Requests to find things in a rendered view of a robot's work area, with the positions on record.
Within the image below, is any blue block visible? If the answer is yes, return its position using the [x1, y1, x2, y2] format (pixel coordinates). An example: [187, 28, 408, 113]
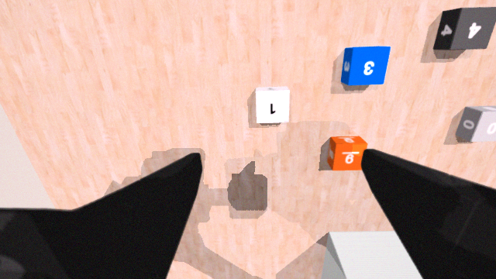
[341, 46, 391, 86]

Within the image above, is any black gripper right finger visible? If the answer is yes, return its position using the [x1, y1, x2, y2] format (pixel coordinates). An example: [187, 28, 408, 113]
[360, 149, 496, 279]

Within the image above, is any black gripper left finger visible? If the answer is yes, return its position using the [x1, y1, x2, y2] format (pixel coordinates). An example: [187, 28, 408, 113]
[0, 153, 202, 279]

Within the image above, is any orange digit block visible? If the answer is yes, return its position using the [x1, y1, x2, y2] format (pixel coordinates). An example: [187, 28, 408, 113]
[328, 136, 367, 171]

